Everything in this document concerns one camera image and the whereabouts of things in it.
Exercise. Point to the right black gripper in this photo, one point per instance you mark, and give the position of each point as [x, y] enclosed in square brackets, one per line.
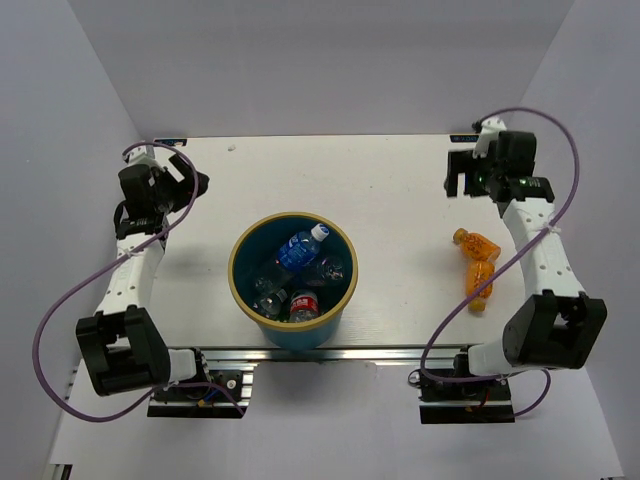
[459, 162]

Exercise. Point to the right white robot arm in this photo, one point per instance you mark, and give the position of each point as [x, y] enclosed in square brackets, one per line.
[558, 324]

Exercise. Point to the blue table sticker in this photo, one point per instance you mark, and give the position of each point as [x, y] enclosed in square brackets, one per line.
[173, 142]
[463, 138]

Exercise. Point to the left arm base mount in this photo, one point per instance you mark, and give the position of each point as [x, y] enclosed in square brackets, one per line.
[235, 377]

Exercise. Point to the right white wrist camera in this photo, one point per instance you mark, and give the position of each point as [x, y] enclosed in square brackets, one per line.
[487, 130]

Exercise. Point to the green plastic bottle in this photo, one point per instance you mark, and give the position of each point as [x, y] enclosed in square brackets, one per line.
[283, 317]

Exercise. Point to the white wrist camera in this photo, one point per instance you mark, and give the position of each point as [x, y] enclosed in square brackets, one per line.
[487, 130]
[141, 159]

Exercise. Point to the red label water bottle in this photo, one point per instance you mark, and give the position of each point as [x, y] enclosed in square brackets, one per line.
[304, 306]

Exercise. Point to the blue label bottle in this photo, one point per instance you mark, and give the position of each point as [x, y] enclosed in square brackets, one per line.
[291, 257]
[323, 272]

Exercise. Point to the small pepsi label bottle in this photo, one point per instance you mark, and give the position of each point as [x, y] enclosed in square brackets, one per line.
[270, 305]

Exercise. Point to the left blue table sticker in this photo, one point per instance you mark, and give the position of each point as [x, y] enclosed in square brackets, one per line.
[173, 142]

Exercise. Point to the aluminium table frame rail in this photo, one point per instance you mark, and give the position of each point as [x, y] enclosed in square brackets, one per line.
[410, 353]

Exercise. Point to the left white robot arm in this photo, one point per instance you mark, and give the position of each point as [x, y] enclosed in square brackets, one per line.
[120, 344]

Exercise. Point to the teal bin with yellow rim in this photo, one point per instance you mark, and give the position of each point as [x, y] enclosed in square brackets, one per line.
[257, 245]

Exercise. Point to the right blue table sticker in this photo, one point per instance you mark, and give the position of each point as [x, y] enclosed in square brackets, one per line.
[463, 138]

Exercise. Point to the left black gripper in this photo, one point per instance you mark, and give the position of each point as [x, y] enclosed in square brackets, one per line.
[182, 187]

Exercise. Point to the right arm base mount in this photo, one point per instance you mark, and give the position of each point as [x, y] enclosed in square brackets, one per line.
[487, 402]

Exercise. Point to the orange plastic bottle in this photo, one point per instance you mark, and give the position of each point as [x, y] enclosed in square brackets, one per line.
[481, 254]

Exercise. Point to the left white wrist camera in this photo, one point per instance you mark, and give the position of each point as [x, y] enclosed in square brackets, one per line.
[141, 159]

